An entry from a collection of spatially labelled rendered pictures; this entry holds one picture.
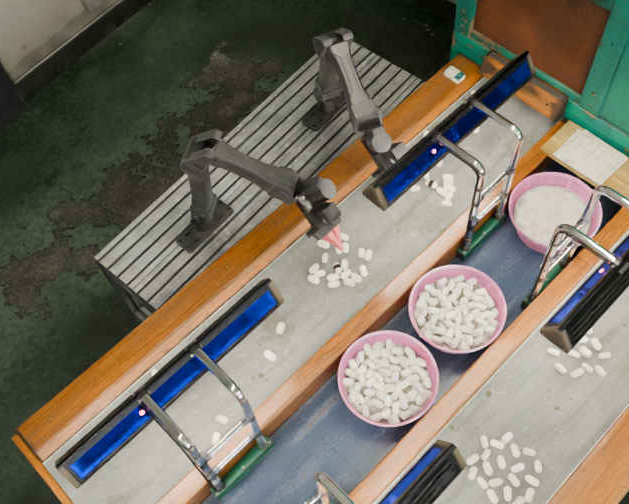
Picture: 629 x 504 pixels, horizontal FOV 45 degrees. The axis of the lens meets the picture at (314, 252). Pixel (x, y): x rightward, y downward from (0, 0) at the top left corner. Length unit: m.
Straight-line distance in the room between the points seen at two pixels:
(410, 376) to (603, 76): 1.02
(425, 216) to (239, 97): 1.55
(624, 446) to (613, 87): 1.00
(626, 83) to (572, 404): 0.91
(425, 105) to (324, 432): 1.10
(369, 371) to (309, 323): 0.22
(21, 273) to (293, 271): 1.47
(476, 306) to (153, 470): 0.97
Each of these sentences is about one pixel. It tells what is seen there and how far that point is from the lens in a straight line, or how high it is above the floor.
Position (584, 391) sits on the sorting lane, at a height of 0.74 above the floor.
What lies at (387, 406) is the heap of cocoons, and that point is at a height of 0.74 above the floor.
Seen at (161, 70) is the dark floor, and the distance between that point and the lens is 3.82.
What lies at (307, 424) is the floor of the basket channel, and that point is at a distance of 2.11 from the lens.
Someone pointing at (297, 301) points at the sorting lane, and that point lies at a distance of 2.17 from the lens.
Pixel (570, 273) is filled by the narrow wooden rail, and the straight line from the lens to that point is 2.24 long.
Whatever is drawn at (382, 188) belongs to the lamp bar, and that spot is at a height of 1.10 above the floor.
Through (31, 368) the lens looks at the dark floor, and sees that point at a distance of 3.15.
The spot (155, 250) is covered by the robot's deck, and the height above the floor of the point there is 0.67.
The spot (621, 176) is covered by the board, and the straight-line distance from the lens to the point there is 2.45.
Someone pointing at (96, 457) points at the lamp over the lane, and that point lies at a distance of 1.76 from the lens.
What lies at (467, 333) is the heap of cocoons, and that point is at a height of 0.72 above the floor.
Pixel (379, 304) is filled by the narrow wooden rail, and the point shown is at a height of 0.76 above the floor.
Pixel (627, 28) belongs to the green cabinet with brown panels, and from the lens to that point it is 2.23.
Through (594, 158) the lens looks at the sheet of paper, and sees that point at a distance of 2.46.
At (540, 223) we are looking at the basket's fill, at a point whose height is 0.73.
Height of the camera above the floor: 2.68
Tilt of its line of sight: 60 degrees down
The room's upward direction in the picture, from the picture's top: 8 degrees counter-clockwise
